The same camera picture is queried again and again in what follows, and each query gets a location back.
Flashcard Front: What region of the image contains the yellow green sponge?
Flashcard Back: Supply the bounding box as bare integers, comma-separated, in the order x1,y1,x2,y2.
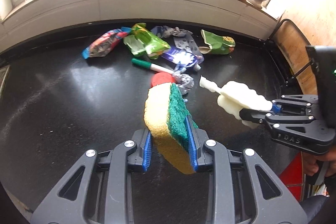
144,83,194,174

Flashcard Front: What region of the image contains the grey crumpled wrapper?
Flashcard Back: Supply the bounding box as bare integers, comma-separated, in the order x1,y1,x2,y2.
160,26,193,38

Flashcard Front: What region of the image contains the green white marker pen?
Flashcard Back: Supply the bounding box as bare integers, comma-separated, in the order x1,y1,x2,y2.
131,58,174,75

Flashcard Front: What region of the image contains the blue white pouch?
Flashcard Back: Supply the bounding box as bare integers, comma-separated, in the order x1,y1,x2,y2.
151,26,204,72

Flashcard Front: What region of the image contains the green carton box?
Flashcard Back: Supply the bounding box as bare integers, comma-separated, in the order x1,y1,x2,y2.
131,23,171,60

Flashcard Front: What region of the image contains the red blue snack wrapper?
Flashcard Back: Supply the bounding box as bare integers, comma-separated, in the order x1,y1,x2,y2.
81,27,131,60

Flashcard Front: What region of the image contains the black wire rack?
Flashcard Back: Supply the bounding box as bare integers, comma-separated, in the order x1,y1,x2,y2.
264,18,320,85

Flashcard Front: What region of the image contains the red cabinet front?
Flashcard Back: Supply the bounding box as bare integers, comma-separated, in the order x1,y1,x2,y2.
280,152,305,201

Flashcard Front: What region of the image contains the green torn snack bag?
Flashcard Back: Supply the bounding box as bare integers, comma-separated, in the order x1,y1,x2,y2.
199,30,236,55

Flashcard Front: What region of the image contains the person's right hand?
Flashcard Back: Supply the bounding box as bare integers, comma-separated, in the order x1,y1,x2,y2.
302,146,336,177

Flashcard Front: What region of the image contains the crumpled silver foil wrapper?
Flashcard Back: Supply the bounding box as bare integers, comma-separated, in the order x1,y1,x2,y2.
172,70,194,95

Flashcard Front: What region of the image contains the red bottle cap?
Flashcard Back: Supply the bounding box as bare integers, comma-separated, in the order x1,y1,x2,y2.
150,72,175,87

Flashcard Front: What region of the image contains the wooden cutting board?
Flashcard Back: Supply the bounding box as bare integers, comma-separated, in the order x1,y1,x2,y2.
271,19,320,96

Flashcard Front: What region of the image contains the small green plastic tray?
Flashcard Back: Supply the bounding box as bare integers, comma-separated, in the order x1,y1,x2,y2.
123,35,146,57

